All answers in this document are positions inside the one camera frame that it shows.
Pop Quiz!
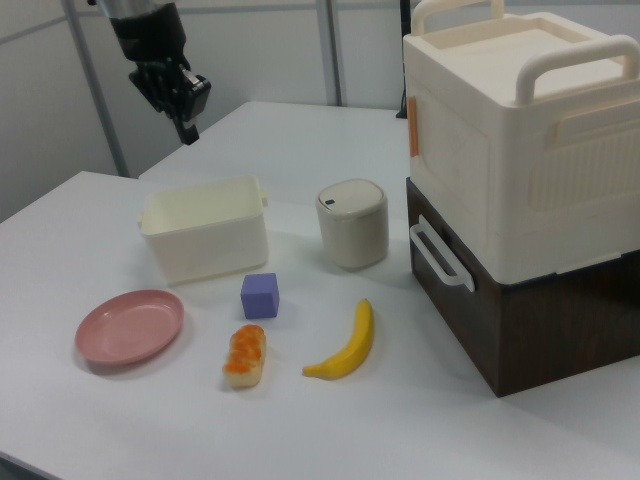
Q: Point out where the white drawer handle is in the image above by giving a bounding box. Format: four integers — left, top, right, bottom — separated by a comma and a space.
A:
409, 214, 476, 293

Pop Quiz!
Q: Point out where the purple foam cube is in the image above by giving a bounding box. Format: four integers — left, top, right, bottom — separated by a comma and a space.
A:
240, 272, 280, 320

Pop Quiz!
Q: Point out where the pink plate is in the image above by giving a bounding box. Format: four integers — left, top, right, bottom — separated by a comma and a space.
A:
74, 288, 186, 370

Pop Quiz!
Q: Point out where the yellow toy banana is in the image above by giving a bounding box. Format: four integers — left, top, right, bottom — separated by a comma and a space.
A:
301, 298, 375, 381

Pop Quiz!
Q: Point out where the cream storage box with handles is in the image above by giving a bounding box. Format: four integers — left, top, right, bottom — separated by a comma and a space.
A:
402, 0, 640, 281

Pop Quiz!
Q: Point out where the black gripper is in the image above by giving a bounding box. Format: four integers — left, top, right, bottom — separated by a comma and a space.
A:
110, 2, 212, 147

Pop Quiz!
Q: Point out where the cream rectangular plastic tub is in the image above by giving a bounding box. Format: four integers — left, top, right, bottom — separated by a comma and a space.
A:
137, 174, 270, 287

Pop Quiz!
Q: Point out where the black pole stand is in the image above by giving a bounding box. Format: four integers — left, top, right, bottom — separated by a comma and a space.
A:
396, 0, 412, 120

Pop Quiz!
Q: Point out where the cream lidded trash can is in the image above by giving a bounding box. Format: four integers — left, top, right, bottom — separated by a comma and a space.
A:
314, 178, 390, 273

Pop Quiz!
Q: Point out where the grey metal frame post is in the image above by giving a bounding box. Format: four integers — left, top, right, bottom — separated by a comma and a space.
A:
319, 0, 347, 107
59, 0, 139, 179

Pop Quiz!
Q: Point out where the toy bread with orange topping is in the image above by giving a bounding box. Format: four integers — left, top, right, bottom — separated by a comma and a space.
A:
221, 323, 268, 390

